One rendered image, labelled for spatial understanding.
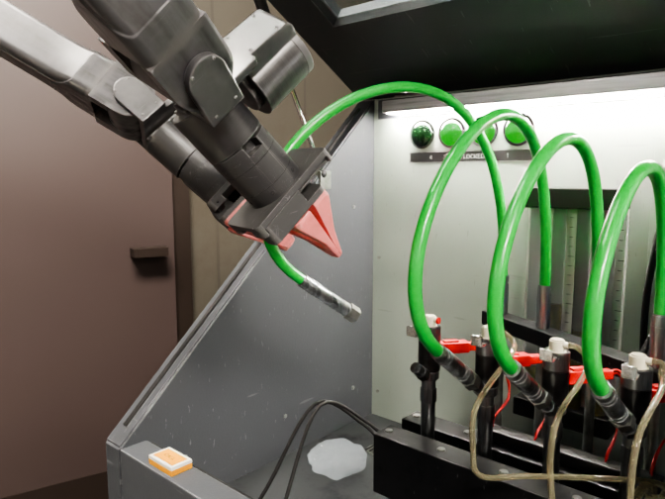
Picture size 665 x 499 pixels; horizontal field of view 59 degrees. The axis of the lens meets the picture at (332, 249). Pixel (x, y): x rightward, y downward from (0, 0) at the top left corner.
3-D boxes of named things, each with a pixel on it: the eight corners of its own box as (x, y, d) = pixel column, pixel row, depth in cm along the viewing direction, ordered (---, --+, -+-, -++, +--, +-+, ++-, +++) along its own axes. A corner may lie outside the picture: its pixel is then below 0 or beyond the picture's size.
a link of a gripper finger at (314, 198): (370, 241, 57) (313, 172, 53) (328, 297, 55) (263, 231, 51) (332, 234, 63) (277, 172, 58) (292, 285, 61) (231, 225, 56)
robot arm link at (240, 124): (156, 114, 51) (173, 114, 46) (211, 61, 52) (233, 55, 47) (211, 170, 54) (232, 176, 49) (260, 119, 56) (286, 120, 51)
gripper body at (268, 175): (337, 160, 54) (288, 99, 51) (270, 244, 51) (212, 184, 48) (302, 161, 60) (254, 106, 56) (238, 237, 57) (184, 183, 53)
